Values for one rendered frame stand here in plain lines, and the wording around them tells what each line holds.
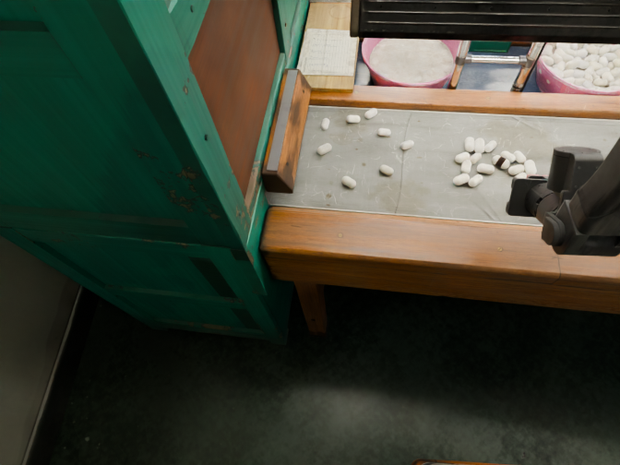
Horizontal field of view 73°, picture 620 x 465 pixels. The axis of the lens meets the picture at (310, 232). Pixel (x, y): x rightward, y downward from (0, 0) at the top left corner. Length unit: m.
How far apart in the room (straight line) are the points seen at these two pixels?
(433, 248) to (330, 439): 0.86
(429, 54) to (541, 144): 0.38
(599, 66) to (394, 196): 0.65
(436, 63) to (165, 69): 0.88
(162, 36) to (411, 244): 0.59
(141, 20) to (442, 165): 0.73
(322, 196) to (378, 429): 0.88
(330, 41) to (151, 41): 0.81
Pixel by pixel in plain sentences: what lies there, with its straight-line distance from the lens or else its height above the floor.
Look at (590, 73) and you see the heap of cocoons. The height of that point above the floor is 0.74.
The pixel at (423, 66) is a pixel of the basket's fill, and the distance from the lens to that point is 1.23.
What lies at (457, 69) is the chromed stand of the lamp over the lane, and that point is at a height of 0.82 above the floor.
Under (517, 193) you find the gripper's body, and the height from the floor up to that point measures 0.92.
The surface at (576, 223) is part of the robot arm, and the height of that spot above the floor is 1.06.
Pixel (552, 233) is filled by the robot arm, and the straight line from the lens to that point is 0.63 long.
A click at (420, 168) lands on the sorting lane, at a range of 0.99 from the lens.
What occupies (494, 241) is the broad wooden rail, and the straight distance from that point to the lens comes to 0.90.
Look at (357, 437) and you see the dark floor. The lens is 1.53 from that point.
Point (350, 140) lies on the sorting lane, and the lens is 1.03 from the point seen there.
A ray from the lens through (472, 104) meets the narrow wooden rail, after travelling 1.11.
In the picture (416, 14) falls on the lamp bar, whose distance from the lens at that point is 0.79.
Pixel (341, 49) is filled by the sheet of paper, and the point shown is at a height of 0.78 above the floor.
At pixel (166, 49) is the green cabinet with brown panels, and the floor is 1.25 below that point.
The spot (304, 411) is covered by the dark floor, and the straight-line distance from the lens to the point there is 1.54.
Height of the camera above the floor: 1.53
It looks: 62 degrees down
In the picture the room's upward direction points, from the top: 9 degrees counter-clockwise
